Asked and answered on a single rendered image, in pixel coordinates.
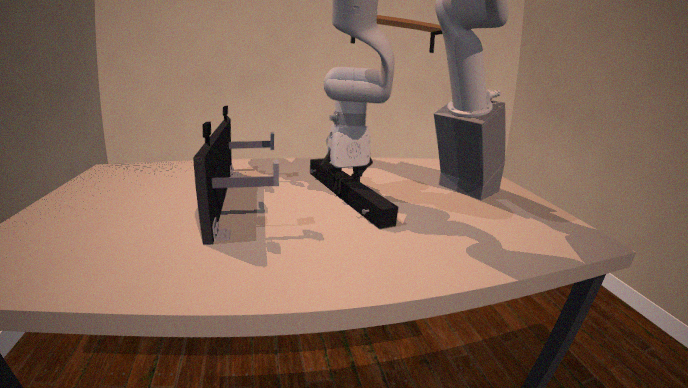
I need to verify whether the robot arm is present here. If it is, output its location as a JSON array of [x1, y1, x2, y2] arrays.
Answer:
[[324, 0, 509, 126]]

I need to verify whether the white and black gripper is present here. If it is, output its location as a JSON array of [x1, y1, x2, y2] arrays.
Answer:
[[320, 123, 373, 194]]

